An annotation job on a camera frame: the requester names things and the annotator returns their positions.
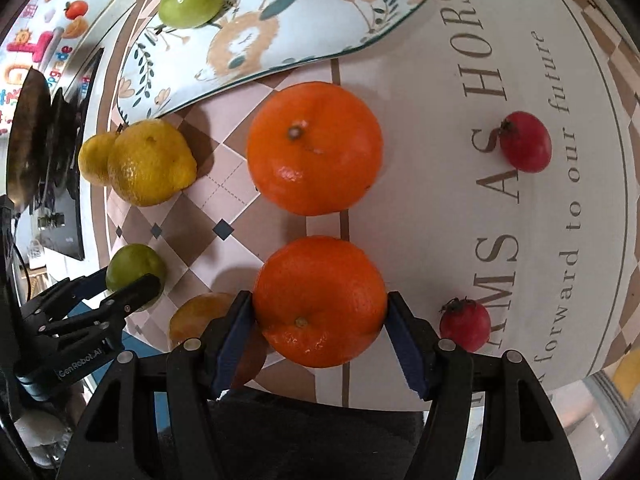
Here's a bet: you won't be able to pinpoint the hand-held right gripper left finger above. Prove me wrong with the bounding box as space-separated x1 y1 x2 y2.
54 290 257 480

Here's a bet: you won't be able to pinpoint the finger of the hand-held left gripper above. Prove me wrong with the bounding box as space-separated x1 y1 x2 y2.
75 273 164 333
22 266 109 322

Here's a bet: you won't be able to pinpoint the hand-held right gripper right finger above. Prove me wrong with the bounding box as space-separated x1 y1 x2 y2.
384 290 587 480

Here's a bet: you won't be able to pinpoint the green round fruit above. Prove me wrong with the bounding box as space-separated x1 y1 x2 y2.
158 0 225 30
105 243 169 312

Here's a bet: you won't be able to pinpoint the yellow orange citrus fruit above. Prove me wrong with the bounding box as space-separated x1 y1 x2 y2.
168 292 269 392

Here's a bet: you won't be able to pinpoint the small red fruit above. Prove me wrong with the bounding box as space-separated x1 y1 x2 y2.
438 297 493 354
498 110 553 174

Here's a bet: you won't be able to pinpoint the orange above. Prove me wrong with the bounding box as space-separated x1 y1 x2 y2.
245 81 385 217
252 235 389 369

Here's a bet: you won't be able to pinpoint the large yellow lemon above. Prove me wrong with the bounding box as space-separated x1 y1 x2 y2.
107 118 199 208

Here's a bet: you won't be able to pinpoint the small yellow lemon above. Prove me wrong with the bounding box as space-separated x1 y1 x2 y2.
77 131 121 187

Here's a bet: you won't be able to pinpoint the floral ceramic plate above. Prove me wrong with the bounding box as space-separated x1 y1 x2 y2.
115 0 434 124

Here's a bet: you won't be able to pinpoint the black gas stove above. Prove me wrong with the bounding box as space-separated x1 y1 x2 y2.
29 49 107 262

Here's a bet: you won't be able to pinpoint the checkered table mat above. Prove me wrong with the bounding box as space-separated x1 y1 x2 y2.
94 0 640 411

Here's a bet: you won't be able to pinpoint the dark wok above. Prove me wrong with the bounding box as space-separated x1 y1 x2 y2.
7 66 57 207

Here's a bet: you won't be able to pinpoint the colourful wall stickers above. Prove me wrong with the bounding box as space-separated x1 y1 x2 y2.
0 0 92 137

